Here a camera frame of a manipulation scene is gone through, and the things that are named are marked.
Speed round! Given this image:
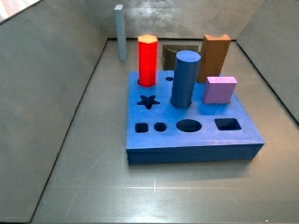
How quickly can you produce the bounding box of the blue shape-sorter board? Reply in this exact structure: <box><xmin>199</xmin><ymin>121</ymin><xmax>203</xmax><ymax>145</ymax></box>
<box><xmin>126</xmin><ymin>71</ymin><xmax>264</xmax><ymax>165</ymax></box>

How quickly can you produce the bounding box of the purple rectangular block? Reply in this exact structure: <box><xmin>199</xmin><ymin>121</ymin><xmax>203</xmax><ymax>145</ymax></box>
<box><xmin>202</xmin><ymin>76</ymin><xmax>238</xmax><ymax>104</ymax></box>

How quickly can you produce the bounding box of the blue cylinder peg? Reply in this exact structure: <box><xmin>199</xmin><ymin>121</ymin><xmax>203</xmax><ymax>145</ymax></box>
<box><xmin>171</xmin><ymin>50</ymin><xmax>202</xmax><ymax>109</ymax></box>

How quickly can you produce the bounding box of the red hexagonal peg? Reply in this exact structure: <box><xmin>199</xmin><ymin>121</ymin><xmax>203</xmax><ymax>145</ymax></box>
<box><xmin>138</xmin><ymin>34</ymin><xmax>158</xmax><ymax>87</ymax></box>

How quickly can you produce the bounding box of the brown notched peg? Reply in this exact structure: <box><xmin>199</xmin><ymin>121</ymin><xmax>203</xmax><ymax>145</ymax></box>
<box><xmin>198</xmin><ymin>34</ymin><xmax>231</xmax><ymax>83</ymax></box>

